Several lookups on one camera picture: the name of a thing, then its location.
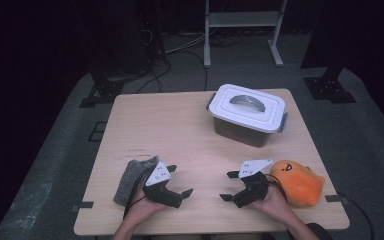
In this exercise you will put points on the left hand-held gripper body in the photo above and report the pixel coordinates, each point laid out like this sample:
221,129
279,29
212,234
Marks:
158,175

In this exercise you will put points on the person's left hand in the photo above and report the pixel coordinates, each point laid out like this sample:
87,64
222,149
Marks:
143,209

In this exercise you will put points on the clear brown storage box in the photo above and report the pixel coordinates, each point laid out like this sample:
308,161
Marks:
240,135

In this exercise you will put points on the person's right hand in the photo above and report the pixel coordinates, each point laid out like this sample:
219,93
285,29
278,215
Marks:
275,203

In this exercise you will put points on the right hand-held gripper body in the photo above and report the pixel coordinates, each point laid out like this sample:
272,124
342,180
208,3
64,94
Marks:
255,188

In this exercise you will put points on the white box lid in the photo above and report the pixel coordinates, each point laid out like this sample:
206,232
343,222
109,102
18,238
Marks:
233,116

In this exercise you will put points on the black tape strip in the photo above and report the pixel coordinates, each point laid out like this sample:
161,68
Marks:
86,204
333,198

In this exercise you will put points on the orange plush toy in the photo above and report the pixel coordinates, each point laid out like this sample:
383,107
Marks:
300,186

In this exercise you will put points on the white metal stand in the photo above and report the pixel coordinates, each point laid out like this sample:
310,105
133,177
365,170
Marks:
243,19

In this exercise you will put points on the black stand with base plate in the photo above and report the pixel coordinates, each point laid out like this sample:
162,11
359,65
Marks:
328,88
105,90

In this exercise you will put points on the dark equipment stand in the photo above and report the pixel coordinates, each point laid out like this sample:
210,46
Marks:
155,40

